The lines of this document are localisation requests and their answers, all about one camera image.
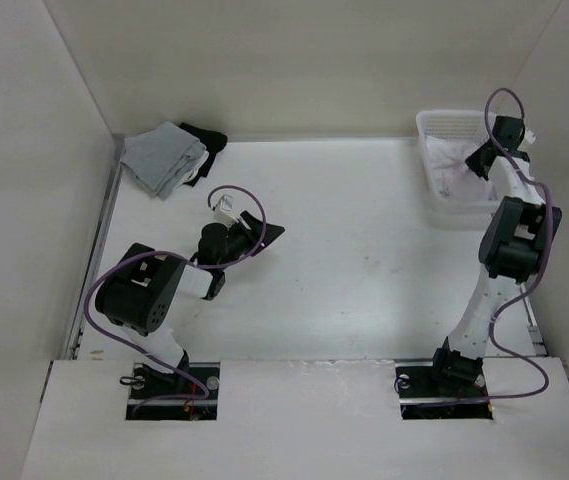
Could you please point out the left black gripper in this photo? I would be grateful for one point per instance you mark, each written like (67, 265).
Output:
(251, 232)

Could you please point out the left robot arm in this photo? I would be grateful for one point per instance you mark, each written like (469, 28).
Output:
(137, 297)

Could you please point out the white plastic basket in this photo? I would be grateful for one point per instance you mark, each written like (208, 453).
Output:
(446, 138)

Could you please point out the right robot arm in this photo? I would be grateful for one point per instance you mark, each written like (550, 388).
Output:
(514, 249)

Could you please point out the folded grey tank top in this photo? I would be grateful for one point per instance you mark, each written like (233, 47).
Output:
(160, 159)

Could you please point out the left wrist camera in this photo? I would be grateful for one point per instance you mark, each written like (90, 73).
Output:
(223, 211)

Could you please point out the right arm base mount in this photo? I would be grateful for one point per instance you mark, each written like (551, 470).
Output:
(421, 397)

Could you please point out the left metal table rail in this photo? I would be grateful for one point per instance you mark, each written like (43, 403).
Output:
(76, 321)

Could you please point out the white tank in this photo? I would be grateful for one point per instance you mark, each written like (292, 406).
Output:
(454, 180)
(196, 167)

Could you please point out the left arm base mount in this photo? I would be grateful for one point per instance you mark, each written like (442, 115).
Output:
(159, 396)

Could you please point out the folded white tank top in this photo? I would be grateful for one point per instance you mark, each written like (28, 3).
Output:
(196, 167)

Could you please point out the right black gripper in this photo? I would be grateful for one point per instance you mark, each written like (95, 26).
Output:
(472, 160)

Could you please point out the metal table rail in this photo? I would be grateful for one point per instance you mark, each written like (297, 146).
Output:
(535, 334)
(76, 321)

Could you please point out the folded black tank top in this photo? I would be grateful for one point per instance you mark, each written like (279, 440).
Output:
(214, 142)

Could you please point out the right metal table rail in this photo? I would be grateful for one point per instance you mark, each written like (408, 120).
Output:
(535, 334)

